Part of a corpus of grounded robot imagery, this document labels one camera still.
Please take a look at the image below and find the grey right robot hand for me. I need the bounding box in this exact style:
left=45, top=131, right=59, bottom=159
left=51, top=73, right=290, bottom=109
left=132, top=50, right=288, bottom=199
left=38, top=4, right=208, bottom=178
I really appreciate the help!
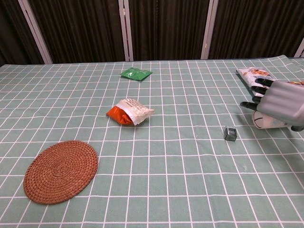
left=240, top=77, right=304, bottom=132

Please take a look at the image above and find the white paper cup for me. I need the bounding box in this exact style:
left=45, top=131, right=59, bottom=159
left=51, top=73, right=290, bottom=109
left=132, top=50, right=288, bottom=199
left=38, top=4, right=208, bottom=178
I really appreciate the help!
left=251, top=110, right=289, bottom=130

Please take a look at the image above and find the white printed snack bag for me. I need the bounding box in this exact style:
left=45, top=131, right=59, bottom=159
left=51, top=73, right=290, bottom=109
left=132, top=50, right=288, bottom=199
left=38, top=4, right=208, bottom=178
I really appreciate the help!
left=236, top=67, right=274, bottom=98

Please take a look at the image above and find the small dark glass cube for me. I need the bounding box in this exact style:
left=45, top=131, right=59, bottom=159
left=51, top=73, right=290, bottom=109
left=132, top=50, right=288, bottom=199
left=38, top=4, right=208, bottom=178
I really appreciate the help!
left=224, top=127, right=238, bottom=142

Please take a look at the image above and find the green checked tablecloth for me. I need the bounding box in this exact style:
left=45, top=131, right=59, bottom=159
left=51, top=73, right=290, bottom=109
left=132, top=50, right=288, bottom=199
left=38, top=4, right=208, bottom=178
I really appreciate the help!
left=0, top=55, right=304, bottom=228

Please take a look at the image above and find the dark pleated curtain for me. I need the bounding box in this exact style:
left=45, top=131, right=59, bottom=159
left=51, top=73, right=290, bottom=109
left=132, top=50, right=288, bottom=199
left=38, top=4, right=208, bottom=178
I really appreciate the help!
left=0, top=0, right=304, bottom=66

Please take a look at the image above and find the green foil packet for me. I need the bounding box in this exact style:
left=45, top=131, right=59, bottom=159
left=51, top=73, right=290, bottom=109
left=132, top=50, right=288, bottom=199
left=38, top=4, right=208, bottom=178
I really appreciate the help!
left=120, top=67, right=153, bottom=82

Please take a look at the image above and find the orange and white snack bag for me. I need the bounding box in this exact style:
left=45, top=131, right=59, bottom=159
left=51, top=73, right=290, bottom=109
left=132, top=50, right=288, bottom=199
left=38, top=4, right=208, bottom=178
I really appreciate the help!
left=105, top=97, right=155, bottom=127

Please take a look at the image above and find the round woven rattan mat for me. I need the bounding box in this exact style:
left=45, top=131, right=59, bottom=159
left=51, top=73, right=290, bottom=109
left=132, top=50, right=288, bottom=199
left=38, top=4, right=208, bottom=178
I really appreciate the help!
left=23, top=140, right=99, bottom=205

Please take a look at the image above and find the white screen frame post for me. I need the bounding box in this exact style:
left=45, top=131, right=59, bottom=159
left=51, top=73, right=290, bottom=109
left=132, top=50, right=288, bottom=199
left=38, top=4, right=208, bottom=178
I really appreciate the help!
left=18, top=0, right=53, bottom=65
left=293, top=38, right=304, bottom=58
left=200, top=0, right=219, bottom=60
left=118, top=0, right=134, bottom=62

